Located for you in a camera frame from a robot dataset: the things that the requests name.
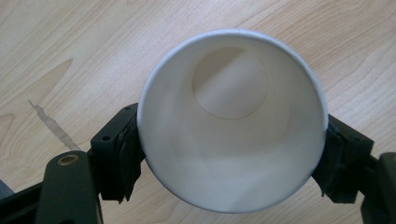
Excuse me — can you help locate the white paper cup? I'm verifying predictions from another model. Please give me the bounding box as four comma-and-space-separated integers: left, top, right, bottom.
136, 28, 330, 215

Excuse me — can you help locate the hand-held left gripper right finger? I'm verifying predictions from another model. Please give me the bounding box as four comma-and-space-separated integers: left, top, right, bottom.
311, 113, 375, 205

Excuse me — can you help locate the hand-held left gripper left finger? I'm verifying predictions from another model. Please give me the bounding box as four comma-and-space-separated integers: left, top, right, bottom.
90, 102, 147, 205

